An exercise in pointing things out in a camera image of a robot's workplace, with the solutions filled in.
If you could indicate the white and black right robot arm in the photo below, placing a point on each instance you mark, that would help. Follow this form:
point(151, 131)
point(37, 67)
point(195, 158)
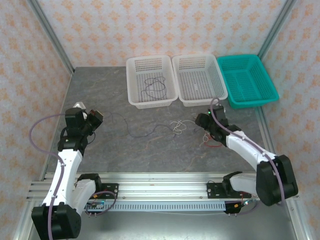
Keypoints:
point(245, 147)

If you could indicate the aluminium table edge rail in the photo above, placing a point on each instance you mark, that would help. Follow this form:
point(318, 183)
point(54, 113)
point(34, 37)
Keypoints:
point(22, 225)
point(298, 225)

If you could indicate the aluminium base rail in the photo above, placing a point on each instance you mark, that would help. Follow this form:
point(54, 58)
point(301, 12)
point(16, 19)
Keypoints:
point(162, 186)

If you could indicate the teal perforated plastic basket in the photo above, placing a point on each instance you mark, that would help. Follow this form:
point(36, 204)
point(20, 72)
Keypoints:
point(246, 80)

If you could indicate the small controller board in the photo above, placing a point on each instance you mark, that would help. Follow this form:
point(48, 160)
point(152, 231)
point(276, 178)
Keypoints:
point(96, 207)
point(237, 206)

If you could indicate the white perforated plastic basket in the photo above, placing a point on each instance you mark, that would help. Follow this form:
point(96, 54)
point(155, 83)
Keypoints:
point(198, 80)
point(152, 67)

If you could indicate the grey metal shelf sheet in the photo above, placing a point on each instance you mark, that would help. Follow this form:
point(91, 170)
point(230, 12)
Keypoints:
point(162, 225)

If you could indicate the aluminium frame post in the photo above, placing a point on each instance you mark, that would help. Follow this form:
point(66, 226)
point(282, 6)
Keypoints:
point(50, 35)
point(276, 27)

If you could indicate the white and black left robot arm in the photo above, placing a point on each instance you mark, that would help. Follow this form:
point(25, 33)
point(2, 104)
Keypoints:
point(65, 175)

